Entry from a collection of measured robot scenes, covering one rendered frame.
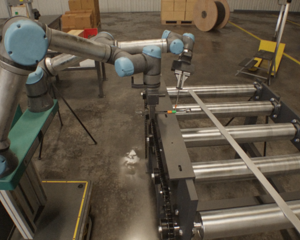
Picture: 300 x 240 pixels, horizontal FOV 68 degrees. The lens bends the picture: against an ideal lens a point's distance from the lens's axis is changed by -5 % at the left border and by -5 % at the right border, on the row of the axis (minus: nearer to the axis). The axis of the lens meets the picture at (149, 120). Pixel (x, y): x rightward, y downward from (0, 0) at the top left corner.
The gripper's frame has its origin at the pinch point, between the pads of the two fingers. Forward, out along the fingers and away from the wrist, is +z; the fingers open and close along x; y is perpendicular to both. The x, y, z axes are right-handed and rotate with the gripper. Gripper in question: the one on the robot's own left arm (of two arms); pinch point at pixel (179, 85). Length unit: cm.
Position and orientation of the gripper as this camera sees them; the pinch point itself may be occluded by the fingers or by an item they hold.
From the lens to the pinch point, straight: 135.8
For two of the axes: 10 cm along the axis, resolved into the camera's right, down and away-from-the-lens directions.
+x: -9.8, -2.1, -0.4
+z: -2.0, 9.7, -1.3
